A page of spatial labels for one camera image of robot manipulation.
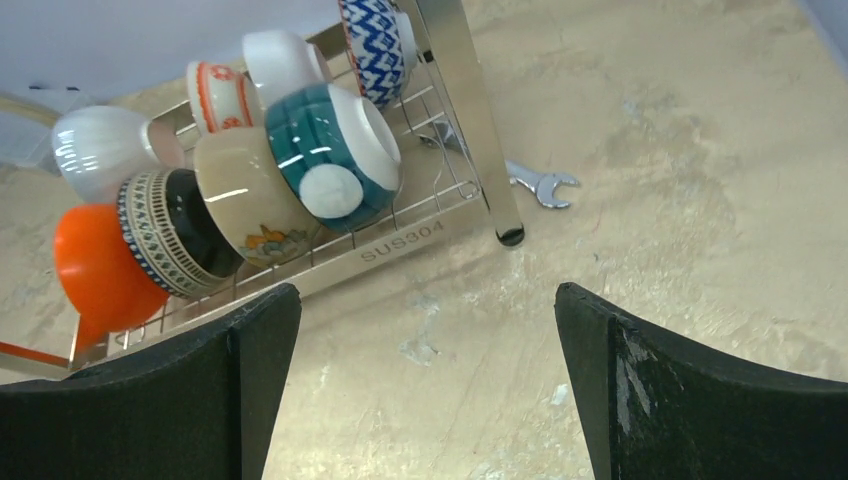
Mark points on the white bowl red patterned outside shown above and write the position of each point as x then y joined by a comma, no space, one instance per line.
281,62

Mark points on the orange white floral bowl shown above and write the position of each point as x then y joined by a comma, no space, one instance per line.
221,98

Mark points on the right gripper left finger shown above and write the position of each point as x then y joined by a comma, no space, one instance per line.
199,405

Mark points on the white bowl brown outside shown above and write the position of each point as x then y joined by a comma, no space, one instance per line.
249,200

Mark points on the white bowl teal outside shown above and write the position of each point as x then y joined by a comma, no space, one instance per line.
337,153

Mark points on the beige bowl dark patterned outside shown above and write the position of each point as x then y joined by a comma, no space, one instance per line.
171,234

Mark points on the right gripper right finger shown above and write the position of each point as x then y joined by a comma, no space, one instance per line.
654,404

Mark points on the silver wrench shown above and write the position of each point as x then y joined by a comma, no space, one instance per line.
542,185

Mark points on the orange diamond pattern bowl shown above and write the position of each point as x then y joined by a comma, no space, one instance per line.
381,47

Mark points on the stainless steel dish rack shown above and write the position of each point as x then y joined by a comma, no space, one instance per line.
439,186

